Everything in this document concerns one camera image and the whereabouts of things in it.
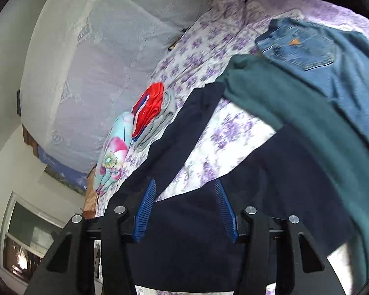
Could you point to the grey folded garment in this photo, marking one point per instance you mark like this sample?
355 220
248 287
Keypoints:
165 119

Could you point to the blue denim jeans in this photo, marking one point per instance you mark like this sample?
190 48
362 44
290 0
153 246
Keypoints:
301 46

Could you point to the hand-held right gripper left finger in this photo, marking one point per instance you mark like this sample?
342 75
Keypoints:
144 210

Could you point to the purple floral bed cover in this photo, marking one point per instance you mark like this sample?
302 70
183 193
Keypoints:
233 141

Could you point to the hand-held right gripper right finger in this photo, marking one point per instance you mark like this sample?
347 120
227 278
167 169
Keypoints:
227 213

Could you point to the brown orange pillow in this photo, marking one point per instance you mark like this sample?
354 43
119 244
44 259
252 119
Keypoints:
90 199

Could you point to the window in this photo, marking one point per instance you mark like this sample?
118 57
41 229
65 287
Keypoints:
27 239

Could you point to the folded floral blanket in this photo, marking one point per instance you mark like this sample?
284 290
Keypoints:
113 159

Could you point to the lilac floral sheet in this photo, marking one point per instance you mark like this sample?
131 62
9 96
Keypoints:
326 12

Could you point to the red folded garment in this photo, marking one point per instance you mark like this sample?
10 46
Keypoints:
147 107

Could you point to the navy blue pants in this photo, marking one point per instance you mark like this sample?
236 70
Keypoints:
196 224

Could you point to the blue printed cloth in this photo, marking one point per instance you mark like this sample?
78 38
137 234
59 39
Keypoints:
67 175

